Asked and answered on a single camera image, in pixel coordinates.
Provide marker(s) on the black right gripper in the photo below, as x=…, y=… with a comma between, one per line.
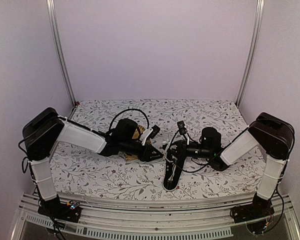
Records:
x=181, y=149

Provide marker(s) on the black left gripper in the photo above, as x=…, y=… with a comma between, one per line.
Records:
x=147, y=153

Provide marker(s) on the black white canvas sneaker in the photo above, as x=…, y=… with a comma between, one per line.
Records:
x=173, y=172

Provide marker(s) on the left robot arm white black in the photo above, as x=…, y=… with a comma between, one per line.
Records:
x=42, y=133

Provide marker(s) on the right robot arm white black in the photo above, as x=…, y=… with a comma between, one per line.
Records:
x=274, y=136

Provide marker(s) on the woven bamboo tray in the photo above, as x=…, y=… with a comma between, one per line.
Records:
x=134, y=148

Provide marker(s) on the floral patterned table mat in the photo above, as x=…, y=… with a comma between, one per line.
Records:
x=78, y=171

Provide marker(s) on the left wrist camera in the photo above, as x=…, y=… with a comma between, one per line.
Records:
x=149, y=133

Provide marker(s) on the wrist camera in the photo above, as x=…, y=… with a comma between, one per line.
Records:
x=149, y=133
x=183, y=131

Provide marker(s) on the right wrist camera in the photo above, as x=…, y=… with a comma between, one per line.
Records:
x=183, y=131

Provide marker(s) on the front aluminium rail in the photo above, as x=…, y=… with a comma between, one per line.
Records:
x=120, y=219

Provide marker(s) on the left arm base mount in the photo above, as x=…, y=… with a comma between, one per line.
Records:
x=60, y=211

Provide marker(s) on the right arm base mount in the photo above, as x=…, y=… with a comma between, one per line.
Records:
x=252, y=211

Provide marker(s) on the right aluminium frame post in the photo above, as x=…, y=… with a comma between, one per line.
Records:
x=252, y=48

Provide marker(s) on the aluminium frame post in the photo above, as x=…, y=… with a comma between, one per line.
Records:
x=252, y=48
x=59, y=50

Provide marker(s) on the left aluminium frame post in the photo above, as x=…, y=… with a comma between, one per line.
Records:
x=59, y=50

